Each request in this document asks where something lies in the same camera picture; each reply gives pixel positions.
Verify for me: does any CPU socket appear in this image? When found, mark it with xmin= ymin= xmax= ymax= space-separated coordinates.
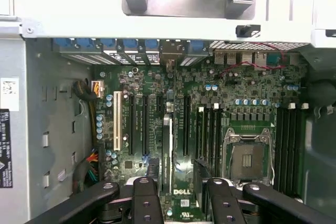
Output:
xmin=222 ymin=126 xmax=276 ymax=183

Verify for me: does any expansion slot with blue latch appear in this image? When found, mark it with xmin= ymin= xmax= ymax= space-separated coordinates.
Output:
xmin=142 ymin=94 xmax=150 ymax=163

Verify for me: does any black expansion slot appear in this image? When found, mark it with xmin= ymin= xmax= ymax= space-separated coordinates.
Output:
xmin=128 ymin=94 xmax=135 ymax=157
xmin=183 ymin=94 xmax=192 ymax=157

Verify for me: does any white expansion slot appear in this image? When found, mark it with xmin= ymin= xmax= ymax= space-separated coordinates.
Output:
xmin=113 ymin=91 xmax=122 ymax=152

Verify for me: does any green motherboard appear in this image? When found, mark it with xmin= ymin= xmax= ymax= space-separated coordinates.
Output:
xmin=92 ymin=62 xmax=308 ymax=224

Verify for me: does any black open PC case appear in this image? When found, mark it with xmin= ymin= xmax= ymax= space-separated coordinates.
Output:
xmin=0 ymin=14 xmax=336 ymax=224

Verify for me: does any power supply with labels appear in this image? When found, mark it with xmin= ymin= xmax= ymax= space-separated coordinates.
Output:
xmin=0 ymin=36 xmax=29 ymax=224

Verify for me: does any multicoloured wire bundle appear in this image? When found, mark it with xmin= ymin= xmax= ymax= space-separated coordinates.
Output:
xmin=74 ymin=149 xmax=102 ymax=192

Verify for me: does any black sleeved power cable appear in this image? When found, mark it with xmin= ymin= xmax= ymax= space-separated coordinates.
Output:
xmin=72 ymin=78 xmax=106 ymax=147

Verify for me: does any thin red wire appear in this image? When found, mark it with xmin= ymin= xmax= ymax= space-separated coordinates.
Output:
xmin=217 ymin=41 xmax=289 ymax=77

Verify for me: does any black case lock switch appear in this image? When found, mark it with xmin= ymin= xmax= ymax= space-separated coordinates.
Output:
xmin=235 ymin=24 xmax=262 ymax=38

